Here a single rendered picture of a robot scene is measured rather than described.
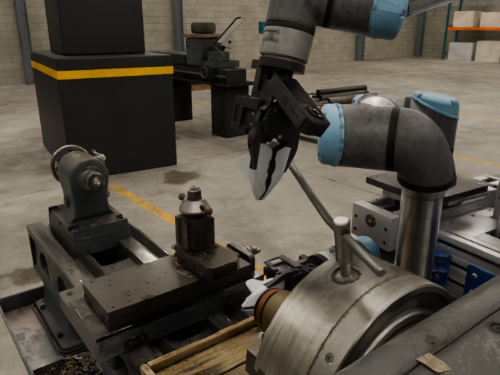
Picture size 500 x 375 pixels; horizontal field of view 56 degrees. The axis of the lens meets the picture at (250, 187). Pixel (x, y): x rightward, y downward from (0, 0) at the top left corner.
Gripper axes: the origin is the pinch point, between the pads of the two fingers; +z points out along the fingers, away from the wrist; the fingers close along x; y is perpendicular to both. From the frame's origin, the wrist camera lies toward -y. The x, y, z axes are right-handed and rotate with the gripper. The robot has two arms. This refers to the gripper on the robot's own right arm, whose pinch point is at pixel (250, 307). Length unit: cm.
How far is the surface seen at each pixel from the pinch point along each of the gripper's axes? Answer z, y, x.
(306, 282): 3.6, -17.5, 14.7
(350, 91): -683, 575, -79
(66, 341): 14, 83, -51
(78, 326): 19.8, 40.7, -18.5
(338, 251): 1.2, -21.0, 20.1
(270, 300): -0.8, -4.7, 3.6
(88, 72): -120, 428, 2
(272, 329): 9.6, -17.6, 9.7
